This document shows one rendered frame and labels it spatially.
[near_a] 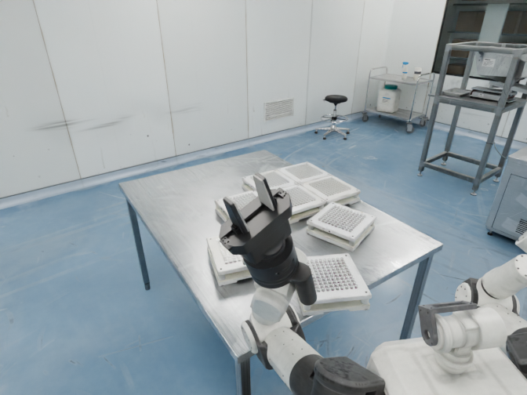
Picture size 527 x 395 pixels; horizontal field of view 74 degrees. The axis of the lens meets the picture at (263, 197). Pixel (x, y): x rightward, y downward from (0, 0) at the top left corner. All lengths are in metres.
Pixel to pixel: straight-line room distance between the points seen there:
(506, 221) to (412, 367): 3.01
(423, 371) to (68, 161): 4.15
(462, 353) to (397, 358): 0.11
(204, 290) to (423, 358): 0.89
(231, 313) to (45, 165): 3.45
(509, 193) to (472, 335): 2.94
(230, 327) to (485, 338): 0.82
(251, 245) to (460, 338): 0.38
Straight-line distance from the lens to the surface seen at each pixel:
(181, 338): 2.42
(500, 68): 4.32
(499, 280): 1.05
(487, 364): 0.81
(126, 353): 2.44
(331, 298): 1.30
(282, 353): 0.80
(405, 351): 0.77
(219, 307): 1.35
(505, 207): 3.64
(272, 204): 0.51
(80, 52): 4.30
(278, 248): 0.55
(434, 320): 0.68
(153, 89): 4.56
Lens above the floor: 1.81
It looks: 28 degrees down
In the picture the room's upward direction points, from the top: straight up
